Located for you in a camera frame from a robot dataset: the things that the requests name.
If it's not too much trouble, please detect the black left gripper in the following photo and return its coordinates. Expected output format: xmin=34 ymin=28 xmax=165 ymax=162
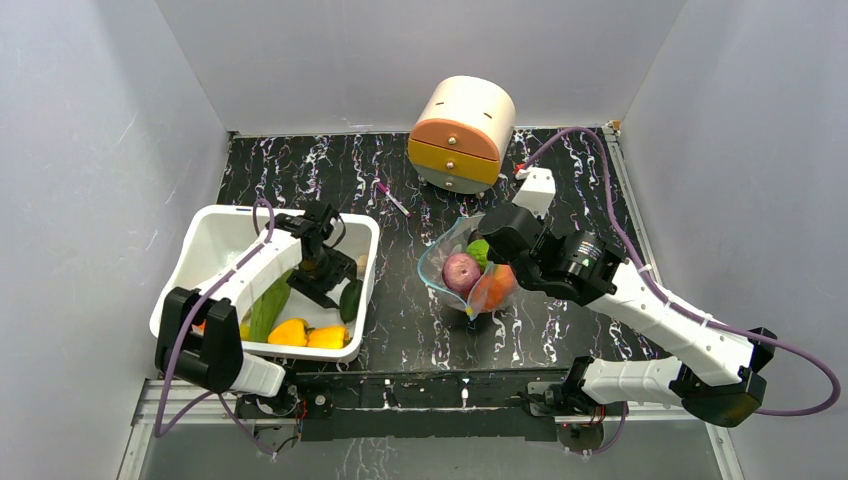
xmin=288 ymin=247 xmax=356 ymax=309

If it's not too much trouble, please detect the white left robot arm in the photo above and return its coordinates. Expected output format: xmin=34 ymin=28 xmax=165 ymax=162
xmin=154 ymin=202 xmax=357 ymax=416

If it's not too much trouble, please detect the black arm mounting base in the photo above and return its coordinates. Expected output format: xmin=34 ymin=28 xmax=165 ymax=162
xmin=291 ymin=370 xmax=617 ymax=445

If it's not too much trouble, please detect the green cabbage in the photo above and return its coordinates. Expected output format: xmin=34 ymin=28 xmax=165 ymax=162
xmin=465 ymin=239 xmax=489 ymax=271

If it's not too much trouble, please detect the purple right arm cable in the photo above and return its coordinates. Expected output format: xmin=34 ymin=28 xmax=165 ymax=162
xmin=516 ymin=127 xmax=841 ymax=418

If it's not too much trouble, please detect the pink marker pen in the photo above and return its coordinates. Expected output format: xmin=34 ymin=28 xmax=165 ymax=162
xmin=376 ymin=182 xmax=412 ymax=218

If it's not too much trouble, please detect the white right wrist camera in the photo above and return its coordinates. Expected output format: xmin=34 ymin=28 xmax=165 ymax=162
xmin=511 ymin=167 xmax=556 ymax=220

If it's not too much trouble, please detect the dark green avocado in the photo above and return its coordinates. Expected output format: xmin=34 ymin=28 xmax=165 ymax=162
xmin=338 ymin=279 xmax=363 ymax=323

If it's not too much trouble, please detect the round pastel drawer cabinet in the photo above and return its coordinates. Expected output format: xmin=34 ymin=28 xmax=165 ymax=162
xmin=407 ymin=75 xmax=516 ymax=195

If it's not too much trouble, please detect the clear zip top bag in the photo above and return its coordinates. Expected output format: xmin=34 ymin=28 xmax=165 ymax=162
xmin=417 ymin=215 xmax=518 ymax=320

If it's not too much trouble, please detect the orange pumpkin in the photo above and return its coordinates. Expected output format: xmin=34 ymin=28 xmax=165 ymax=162
xmin=468 ymin=277 xmax=494 ymax=311

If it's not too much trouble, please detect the green leafy vegetable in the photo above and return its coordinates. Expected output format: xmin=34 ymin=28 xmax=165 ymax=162
xmin=247 ymin=269 xmax=294 ymax=343

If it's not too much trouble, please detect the beige garlic bulb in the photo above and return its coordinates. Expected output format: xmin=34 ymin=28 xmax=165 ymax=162
xmin=356 ymin=255 xmax=368 ymax=277

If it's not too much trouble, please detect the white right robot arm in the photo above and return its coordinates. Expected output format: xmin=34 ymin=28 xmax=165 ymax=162
xmin=477 ymin=203 xmax=774 ymax=428

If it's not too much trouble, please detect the yellow orange bell pepper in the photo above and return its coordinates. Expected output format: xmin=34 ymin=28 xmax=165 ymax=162
xmin=307 ymin=325 xmax=350 ymax=350

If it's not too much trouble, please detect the red onion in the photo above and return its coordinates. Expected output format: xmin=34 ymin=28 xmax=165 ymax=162
xmin=441 ymin=253 xmax=482 ymax=297

